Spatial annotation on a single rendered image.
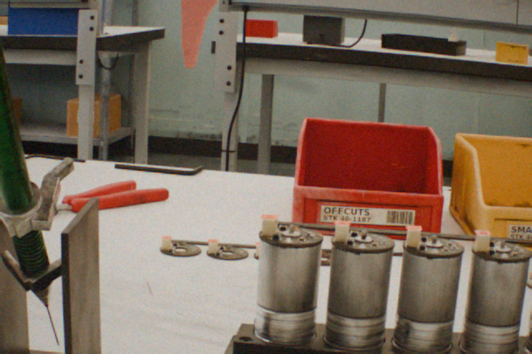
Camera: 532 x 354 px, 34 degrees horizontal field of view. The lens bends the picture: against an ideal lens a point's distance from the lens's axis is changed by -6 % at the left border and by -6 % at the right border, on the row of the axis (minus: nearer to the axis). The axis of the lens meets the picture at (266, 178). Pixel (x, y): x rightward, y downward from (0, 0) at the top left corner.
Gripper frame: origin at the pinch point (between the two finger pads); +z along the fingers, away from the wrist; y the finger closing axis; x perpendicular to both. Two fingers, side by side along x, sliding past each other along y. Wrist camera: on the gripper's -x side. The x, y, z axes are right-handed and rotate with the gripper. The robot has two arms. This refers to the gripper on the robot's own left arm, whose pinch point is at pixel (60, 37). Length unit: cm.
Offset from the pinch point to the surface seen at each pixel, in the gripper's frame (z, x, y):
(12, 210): 1.2, 7.3, 0.2
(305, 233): 7.6, 2.2, -9.3
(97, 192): 28.1, -17.9, 4.6
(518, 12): 122, -179, -75
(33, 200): 1.2, 6.8, -0.4
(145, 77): 199, -230, 42
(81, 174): 34.1, -25.2, 7.9
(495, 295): 7.5, 5.0, -16.7
